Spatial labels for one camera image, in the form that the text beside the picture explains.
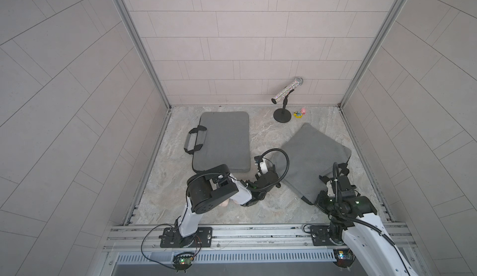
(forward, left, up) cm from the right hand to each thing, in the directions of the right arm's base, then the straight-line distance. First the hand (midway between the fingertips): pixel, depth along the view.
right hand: (312, 201), depth 81 cm
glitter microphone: (+54, -2, +23) cm, 59 cm away
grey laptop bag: (+33, +40, +7) cm, 52 cm away
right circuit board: (-20, -7, -1) cm, 21 cm away
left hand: (+15, +11, +2) cm, 19 cm away
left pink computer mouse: (+1, +38, +2) cm, 38 cm away
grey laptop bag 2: (+21, -5, +4) cm, 22 cm away
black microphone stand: (+50, +4, +2) cm, 50 cm away
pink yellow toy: (+50, -6, +2) cm, 50 cm away
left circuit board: (-18, +52, +5) cm, 55 cm away
